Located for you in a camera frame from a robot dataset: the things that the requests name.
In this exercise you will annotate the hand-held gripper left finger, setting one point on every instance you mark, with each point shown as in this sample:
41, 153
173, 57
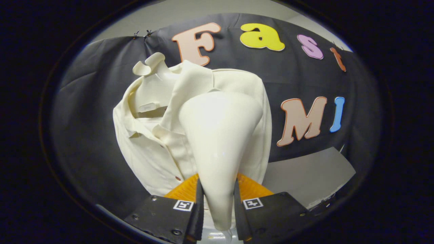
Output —
199, 217

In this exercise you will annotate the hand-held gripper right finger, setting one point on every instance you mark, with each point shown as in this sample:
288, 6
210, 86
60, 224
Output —
240, 220

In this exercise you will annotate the white garment steamer head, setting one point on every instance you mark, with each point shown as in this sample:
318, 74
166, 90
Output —
220, 142

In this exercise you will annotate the cream button-up shirt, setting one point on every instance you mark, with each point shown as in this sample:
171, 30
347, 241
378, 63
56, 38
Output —
145, 152

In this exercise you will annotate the white cabinet with grey top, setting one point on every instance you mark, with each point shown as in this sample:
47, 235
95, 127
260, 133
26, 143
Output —
305, 176

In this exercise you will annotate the black backdrop cloth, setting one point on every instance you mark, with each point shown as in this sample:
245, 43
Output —
88, 112

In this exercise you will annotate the black binder clip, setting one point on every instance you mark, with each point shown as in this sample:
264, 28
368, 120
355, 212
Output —
148, 33
136, 34

